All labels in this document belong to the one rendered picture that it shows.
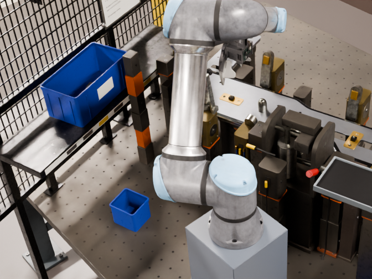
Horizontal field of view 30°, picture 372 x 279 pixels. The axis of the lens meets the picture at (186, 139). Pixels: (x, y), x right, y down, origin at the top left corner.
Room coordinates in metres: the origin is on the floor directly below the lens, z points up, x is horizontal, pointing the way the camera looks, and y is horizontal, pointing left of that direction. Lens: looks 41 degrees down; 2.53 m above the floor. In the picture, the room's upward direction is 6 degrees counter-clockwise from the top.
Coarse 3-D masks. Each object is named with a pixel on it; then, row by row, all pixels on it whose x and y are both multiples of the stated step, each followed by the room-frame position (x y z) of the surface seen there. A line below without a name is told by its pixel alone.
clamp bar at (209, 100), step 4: (208, 68) 1.86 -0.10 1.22; (208, 72) 1.86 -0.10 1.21; (212, 72) 1.85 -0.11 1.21; (208, 76) 1.83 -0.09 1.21; (208, 80) 1.83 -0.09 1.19; (208, 84) 1.83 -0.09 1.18; (208, 88) 1.83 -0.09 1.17; (208, 92) 1.83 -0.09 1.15; (212, 92) 1.84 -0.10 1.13; (208, 96) 1.83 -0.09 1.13; (212, 96) 1.84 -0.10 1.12; (204, 100) 1.84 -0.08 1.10; (208, 100) 1.83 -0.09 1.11; (212, 100) 1.84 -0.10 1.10; (204, 104) 1.85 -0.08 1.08; (208, 104) 1.84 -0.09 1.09; (212, 104) 1.84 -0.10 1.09
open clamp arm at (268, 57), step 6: (264, 54) 2.07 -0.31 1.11; (270, 54) 2.05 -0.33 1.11; (264, 60) 2.05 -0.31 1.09; (270, 60) 2.05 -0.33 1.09; (264, 66) 2.06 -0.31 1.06; (270, 66) 2.04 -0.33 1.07; (264, 72) 2.05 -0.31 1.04; (270, 72) 2.04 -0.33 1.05; (264, 78) 2.04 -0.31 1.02; (270, 78) 2.04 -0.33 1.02; (264, 84) 2.04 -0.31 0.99; (270, 84) 2.04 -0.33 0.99
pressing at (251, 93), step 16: (240, 96) 1.98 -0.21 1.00; (256, 96) 1.97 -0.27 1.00; (272, 96) 1.96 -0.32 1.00; (288, 96) 1.95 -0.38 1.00; (224, 112) 1.89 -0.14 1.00; (240, 112) 1.88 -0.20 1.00; (256, 112) 1.88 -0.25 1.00; (304, 112) 1.85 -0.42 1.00; (320, 112) 1.84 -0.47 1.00; (336, 128) 1.74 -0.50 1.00; (352, 128) 1.74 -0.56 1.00; (368, 128) 1.73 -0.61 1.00; (336, 144) 1.66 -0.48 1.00; (368, 160) 1.58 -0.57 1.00
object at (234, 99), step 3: (225, 93) 2.00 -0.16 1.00; (222, 96) 1.98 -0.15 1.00; (225, 96) 1.99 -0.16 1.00; (228, 96) 1.98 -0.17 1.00; (234, 96) 1.96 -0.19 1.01; (222, 99) 1.97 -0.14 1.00; (225, 99) 1.97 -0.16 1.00; (228, 99) 1.96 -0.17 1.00; (231, 99) 1.95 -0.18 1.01; (234, 99) 1.96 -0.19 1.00; (237, 99) 1.96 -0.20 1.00; (240, 99) 1.96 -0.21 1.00; (243, 99) 1.95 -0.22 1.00; (231, 102) 1.94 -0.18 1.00; (234, 102) 1.94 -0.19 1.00; (237, 102) 1.94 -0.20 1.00; (240, 102) 1.94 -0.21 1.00
